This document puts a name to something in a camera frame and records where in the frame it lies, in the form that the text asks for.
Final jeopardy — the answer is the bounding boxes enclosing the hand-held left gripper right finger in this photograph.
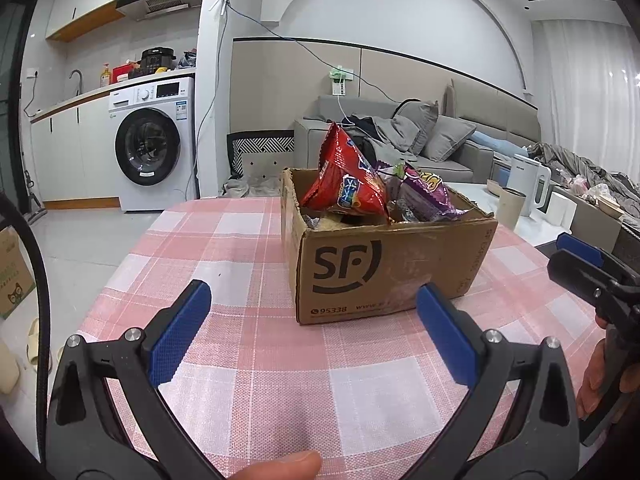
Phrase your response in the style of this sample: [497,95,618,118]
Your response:
[400,282,581,480]

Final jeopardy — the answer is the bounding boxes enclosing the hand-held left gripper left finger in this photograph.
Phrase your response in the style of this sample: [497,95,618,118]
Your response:
[46,280,221,480]

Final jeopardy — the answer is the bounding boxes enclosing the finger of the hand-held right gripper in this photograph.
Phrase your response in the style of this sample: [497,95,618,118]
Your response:
[556,233,640,286]
[546,250,640,313]

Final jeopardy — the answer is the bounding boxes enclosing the brown cardboard box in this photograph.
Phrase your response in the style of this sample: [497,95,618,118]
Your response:
[280,167,497,326]

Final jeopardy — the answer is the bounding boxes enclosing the purple candy bag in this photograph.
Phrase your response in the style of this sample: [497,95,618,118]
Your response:
[375,160,468,223]

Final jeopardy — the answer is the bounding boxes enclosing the red chip bag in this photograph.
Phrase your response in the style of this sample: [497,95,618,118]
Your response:
[300,121,393,226]

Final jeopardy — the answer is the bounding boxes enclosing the person's right hand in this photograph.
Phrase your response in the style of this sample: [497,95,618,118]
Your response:
[575,339,610,421]

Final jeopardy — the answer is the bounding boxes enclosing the person's left hand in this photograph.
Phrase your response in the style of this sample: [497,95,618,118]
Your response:
[227,450,323,480]

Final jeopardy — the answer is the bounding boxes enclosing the grey clothes heap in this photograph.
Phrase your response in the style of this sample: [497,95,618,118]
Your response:
[530,142,640,221]

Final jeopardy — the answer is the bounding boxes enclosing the beige cup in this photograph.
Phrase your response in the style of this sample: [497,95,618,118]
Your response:
[495,187,526,231]

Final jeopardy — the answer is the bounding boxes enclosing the white electric kettle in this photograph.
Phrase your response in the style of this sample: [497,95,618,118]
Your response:
[507,155,552,218]

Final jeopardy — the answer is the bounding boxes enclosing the pink plaid tablecloth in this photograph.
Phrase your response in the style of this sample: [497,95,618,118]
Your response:
[47,182,616,480]

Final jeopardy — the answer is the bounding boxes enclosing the white marble side table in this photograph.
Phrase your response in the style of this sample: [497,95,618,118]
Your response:
[450,182,576,251]

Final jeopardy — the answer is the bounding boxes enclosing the light blue blanket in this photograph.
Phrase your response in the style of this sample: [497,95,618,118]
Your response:
[470,130,531,158]

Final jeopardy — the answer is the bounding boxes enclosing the beige slipper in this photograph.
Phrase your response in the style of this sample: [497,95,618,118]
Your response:
[0,340,21,396]
[25,317,53,366]

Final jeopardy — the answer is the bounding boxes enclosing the grey floor cloth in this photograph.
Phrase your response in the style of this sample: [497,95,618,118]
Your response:
[222,175,283,198]

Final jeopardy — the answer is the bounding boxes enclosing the white curtain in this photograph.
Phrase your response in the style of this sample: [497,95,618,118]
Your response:
[530,20,640,161]

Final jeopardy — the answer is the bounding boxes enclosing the light grey pillow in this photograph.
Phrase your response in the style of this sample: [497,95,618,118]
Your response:
[422,116,478,163]

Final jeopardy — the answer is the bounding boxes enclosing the cardboard box on floor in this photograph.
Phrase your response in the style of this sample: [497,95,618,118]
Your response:
[0,225,38,321]

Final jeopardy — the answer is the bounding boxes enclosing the white washing machine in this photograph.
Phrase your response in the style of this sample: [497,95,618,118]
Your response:
[108,76,197,212]

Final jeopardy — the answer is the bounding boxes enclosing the black white patterned bin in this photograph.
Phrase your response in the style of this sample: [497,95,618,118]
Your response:
[227,130,296,181]

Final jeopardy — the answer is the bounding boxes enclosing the white kitchen counter cabinet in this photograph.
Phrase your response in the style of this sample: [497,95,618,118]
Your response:
[30,100,121,206]

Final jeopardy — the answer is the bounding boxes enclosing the dark grey pillow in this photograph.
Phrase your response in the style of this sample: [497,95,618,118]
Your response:
[392,100,440,156]

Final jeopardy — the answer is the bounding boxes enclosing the grey coat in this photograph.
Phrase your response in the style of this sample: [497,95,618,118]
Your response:
[372,115,426,161]

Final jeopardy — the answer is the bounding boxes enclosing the grey sofa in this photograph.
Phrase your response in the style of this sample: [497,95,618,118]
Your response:
[293,77,543,186]

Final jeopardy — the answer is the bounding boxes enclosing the black clothing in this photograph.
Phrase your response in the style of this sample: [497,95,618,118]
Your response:
[345,99,421,161]

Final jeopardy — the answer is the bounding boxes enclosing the red box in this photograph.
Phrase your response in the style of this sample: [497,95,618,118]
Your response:
[112,62,143,83]

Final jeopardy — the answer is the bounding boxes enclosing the black rice cooker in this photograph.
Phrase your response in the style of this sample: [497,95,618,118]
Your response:
[141,47,178,76]

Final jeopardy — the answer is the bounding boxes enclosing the dark glass door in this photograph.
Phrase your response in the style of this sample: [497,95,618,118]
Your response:
[0,0,41,216]

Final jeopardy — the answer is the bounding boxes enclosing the white upper cabinet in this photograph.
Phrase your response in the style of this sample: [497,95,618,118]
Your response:
[45,0,166,43]

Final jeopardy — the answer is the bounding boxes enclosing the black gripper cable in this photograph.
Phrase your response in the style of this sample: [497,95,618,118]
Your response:
[0,192,53,376]

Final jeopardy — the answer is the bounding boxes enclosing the white wall socket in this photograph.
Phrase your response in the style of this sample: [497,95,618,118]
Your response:
[329,66,353,97]

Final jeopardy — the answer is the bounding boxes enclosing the black wall cable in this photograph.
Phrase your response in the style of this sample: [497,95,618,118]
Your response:
[167,0,403,103]

